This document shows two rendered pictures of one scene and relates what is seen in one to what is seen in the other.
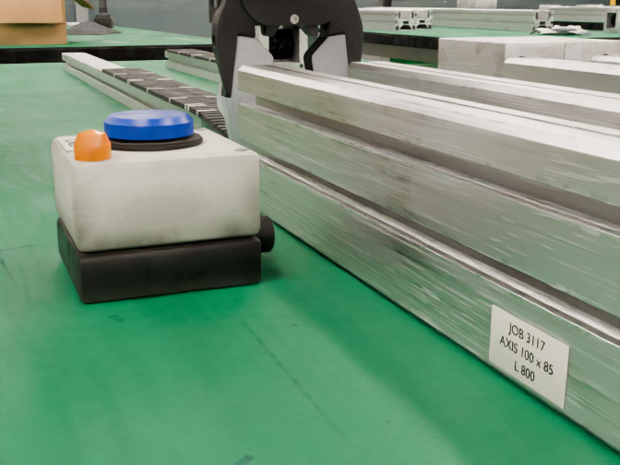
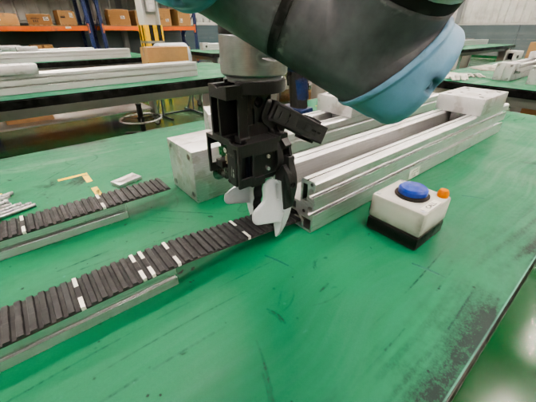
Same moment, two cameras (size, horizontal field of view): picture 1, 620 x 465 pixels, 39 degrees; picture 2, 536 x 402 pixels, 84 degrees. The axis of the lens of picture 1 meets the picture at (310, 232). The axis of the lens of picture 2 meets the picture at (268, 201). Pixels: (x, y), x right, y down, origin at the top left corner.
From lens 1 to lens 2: 81 cm
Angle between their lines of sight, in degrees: 97
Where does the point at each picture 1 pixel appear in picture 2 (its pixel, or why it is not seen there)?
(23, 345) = (467, 230)
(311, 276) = not seen: hidden behind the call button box
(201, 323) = not seen: hidden behind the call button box
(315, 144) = (365, 178)
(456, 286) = (403, 174)
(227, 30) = (293, 177)
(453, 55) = (204, 156)
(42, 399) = (478, 218)
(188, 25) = not seen: outside the picture
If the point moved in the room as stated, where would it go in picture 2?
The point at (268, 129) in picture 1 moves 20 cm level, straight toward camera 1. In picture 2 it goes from (339, 191) to (440, 173)
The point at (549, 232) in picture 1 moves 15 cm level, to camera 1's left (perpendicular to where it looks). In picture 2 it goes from (420, 152) to (490, 185)
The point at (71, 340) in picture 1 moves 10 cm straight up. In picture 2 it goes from (457, 224) to (479, 166)
